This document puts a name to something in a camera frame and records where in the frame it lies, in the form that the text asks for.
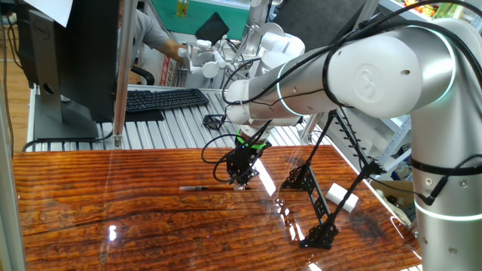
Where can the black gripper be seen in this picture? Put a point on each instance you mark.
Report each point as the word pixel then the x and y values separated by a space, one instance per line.
pixel 243 158

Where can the thin black pen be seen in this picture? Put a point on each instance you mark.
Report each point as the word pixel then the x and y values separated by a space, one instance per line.
pixel 196 188

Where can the bare forearm of operator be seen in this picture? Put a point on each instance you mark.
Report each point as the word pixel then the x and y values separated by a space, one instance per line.
pixel 171 49

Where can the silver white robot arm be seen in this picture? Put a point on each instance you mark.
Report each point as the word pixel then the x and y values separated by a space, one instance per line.
pixel 376 79

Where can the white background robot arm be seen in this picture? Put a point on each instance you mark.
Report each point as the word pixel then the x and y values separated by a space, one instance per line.
pixel 286 43

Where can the black pen rack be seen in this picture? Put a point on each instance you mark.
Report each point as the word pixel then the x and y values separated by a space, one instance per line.
pixel 320 237

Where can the small black folding stand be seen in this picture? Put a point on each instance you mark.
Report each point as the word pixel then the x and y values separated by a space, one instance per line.
pixel 214 121

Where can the white foam block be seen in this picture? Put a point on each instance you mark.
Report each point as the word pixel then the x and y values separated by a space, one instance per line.
pixel 339 195

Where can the wood grain table mat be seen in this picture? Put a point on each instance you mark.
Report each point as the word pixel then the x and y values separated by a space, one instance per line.
pixel 150 226

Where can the black keyboard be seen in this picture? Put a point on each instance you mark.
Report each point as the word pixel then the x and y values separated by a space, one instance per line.
pixel 165 99

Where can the black desk pad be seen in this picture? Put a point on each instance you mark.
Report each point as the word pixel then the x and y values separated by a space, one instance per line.
pixel 145 116

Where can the white articulated device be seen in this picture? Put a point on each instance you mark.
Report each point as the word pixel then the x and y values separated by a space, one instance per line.
pixel 205 60

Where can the black chair armrest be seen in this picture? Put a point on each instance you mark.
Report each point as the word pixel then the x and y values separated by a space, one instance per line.
pixel 145 73

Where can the black tablet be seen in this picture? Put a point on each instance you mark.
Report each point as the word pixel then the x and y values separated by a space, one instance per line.
pixel 212 28

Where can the cardboard box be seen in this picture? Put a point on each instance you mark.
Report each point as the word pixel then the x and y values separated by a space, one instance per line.
pixel 391 188

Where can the person in grey shirt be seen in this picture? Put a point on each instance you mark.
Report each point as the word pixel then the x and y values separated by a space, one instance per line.
pixel 150 32

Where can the dark grey panel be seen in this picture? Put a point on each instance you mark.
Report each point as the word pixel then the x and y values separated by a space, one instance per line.
pixel 320 22

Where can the yellow drink bottle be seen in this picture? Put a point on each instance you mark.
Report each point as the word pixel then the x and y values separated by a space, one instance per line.
pixel 182 7

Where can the green board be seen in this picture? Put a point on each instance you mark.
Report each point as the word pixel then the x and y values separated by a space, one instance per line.
pixel 165 11

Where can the black computer monitor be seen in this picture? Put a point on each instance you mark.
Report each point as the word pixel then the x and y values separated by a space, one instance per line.
pixel 86 56

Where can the white metal shelf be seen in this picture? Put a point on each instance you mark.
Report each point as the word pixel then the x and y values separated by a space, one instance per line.
pixel 391 4

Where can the white paper sheet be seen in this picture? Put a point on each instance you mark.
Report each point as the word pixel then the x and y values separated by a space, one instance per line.
pixel 49 9

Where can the pale green plastic bottle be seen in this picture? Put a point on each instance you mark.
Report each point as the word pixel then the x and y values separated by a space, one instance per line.
pixel 456 11

